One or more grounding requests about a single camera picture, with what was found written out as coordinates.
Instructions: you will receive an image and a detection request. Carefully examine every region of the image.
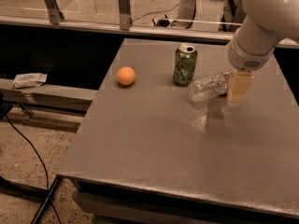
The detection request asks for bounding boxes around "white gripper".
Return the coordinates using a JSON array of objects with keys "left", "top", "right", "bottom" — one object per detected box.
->
[{"left": 227, "top": 16, "right": 282, "bottom": 105}]

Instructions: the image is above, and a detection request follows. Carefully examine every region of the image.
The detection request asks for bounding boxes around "clear plastic water bottle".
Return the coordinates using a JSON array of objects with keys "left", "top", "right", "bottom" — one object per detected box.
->
[{"left": 188, "top": 71, "right": 232, "bottom": 103}]

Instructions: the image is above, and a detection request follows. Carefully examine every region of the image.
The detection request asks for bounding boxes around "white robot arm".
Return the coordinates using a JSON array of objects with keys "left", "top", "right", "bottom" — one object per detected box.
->
[{"left": 227, "top": 0, "right": 299, "bottom": 105}]

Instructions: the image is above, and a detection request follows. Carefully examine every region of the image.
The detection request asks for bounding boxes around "green soda can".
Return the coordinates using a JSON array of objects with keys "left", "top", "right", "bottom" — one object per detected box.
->
[{"left": 173, "top": 43, "right": 197, "bottom": 86}]

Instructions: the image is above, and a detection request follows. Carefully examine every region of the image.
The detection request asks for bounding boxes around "orange fruit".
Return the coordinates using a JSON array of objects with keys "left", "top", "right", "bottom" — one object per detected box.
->
[{"left": 117, "top": 66, "right": 135, "bottom": 86}]

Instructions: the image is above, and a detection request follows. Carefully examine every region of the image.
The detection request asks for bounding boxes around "grey metal side shelf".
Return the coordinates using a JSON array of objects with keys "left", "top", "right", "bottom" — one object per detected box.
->
[{"left": 0, "top": 78, "right": 97, "bottom": 112}]

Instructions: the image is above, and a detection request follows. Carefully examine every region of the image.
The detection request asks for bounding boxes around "white wipes packet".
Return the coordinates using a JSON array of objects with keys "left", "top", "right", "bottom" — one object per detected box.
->
[{"left": 11, "top": 73, "right": 48, "bottom": 89}]

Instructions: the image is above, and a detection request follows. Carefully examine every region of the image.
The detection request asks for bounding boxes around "metal rail with glass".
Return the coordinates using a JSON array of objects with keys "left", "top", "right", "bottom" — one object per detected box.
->
[{"left": 0, "top": 14, "right": 299, "bottom": 49}]

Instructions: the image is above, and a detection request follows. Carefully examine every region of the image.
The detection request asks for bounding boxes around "middle metal bracket post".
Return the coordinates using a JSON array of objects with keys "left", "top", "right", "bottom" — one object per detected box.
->
[{"left": 118, "top": 0, "right": 132, "bottom": 31}]

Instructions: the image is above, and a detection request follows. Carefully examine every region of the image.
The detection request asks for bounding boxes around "metal bracket post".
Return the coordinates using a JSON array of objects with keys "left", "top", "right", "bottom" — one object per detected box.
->
[
  {"left": 44, "top": 0, "right": 64, "bottom": 25},
  {"left": 118, "top": 0, "right": 132, "bottom": 31}
]

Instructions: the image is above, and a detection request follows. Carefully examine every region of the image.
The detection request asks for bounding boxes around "left metal bracket post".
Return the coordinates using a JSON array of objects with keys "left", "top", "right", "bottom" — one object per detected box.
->
[{"left": 44, "top": 0, "right": 64, "bottom": 25}]

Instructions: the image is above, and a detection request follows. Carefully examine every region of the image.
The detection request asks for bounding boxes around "black floor cable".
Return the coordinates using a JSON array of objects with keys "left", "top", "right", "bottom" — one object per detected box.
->
[{"left": 0, "top": 105, "right": 63, "bottom": 224}]

